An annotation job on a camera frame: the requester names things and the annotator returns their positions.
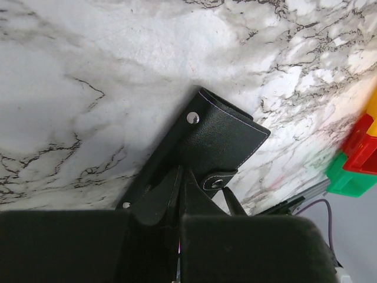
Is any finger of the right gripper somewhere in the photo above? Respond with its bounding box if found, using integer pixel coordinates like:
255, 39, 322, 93
222, 187, 247, 216

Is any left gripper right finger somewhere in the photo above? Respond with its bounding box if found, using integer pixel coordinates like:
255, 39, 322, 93
180, 170, 336, 282

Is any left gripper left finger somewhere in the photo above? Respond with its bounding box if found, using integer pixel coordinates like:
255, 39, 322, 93
1, 167, 180, 282

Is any black leather card holder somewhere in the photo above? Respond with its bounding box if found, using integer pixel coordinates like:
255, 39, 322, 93
117, 88, 270, 227

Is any green plastic bin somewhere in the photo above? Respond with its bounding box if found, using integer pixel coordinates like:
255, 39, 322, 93
326, 152, 376, 198

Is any red plastic bin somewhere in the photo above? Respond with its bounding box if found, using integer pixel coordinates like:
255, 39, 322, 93
342, 114, 376, 176

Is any yellow plastic bin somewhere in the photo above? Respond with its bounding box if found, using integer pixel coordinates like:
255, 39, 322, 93
366, 88, 377, 137

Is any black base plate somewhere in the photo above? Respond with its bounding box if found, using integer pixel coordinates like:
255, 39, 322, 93
256, 196, 306, 216

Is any aluminium rail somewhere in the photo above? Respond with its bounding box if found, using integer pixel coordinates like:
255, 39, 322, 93
297, 179, 330, 200

